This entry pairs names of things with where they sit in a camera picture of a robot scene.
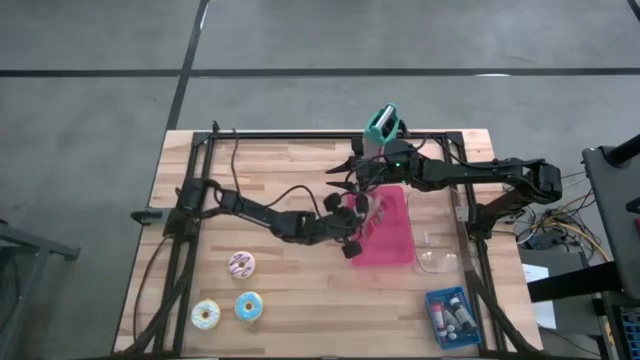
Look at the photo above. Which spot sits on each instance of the grey metal stand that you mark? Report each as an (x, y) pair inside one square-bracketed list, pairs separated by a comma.
[(30, 245)]

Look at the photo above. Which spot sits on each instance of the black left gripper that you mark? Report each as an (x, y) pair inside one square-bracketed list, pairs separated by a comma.
[(340, 222)]

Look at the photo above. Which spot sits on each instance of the clear plastic container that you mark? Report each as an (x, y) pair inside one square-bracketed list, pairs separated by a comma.
[(435, 250)]

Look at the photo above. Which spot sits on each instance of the blue plastic basket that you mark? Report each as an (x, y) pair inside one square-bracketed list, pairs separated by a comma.
[(469, 339)]

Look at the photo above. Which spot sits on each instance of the clear plastic food bag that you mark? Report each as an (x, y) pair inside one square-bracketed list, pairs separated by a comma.
[(377, 215)]

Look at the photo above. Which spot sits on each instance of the pink label bottle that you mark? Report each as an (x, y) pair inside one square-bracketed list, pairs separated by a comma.
[(437, 315)]

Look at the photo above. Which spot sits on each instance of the cream rounded object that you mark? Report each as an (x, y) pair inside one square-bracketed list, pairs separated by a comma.
[(242, 265)]

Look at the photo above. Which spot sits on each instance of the blue frosted toy donut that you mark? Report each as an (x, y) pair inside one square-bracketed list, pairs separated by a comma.
[(248, 306)]

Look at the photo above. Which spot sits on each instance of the blue storage bin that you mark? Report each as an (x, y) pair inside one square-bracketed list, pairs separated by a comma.
[(631, 325)]

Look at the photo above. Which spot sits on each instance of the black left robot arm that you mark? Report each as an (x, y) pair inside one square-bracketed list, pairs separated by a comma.
[(260, 215)]

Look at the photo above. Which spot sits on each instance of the pink plastic tray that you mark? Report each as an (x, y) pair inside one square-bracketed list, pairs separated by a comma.
[(395, 240)]

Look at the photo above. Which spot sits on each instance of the black table frame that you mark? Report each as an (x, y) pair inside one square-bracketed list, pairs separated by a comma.
[(300, 135)]

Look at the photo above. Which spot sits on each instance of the large black bottle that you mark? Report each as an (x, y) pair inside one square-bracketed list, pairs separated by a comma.
[(462, 314)]

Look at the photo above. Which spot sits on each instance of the white paper sheet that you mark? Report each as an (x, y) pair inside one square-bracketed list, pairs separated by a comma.
[(535, 274)]

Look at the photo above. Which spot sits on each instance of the black table clamp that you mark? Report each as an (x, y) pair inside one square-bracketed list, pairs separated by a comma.
[(147, 216)]

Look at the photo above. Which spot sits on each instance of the grey equipment cart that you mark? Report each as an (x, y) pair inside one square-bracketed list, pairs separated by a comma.
[(610, 210)]

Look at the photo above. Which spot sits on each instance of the silver metal bracket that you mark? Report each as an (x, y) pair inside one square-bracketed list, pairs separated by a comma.
[(462, 213)]

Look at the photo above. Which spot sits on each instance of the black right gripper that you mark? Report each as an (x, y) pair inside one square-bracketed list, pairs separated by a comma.
[(387, 167)]

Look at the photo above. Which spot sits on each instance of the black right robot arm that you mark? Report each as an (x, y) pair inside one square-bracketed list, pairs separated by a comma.
[(475, 172)]

